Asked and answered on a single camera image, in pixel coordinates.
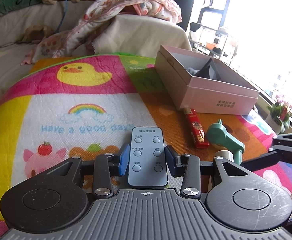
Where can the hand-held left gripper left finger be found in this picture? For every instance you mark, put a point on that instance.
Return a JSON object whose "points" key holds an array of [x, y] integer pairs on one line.
{"points": [[124, 160]]}

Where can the dark curtain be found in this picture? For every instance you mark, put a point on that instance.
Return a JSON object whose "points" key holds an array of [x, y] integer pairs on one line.
{"points": [[183, 2]]}

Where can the black cylinder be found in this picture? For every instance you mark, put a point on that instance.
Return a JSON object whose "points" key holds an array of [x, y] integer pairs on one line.
{"points": [[204, 70]]}

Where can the colourful cartoon play mat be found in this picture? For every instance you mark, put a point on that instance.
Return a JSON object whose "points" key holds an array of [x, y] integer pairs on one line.
{"points": [[61, 100]]}

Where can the floral blanket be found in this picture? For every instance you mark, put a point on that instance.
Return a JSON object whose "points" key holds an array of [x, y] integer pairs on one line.
{"points": [[98, 17]]}

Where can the green handheld fan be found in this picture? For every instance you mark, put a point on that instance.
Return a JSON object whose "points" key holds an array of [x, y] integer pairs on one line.
{"points": [[218, 135]]}

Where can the grey remote control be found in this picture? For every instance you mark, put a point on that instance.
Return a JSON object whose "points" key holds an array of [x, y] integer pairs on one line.
{"points": [[147, 155]]}

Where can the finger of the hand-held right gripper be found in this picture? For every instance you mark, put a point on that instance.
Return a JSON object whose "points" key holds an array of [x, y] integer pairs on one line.
{"points": [[286, 155], [291, 140]]}

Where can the balcony storage rack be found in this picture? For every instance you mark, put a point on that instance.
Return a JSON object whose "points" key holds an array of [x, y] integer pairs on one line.
{"points": [[211, 37]]}

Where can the potted flowering plant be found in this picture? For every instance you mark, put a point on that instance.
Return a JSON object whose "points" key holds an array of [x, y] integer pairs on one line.
{"points": [[278, 110]]}

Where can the red lighter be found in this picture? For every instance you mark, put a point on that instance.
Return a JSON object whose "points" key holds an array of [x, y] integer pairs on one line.
{"points": [[196, 130]]}

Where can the cream armrest cover cloth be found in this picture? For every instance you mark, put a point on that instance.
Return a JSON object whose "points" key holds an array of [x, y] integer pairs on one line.
{"points": [[136, 35]]}

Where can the pink cardboard box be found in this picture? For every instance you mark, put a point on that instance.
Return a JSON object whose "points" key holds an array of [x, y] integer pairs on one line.
{"points": [[211, 97]]}

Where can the beige sofa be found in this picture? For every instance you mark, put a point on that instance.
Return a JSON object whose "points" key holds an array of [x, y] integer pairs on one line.
{"points": [[6, 35]]}

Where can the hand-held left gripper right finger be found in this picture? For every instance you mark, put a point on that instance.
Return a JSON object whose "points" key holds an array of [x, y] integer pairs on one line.
{"points": [[171, 160]]}

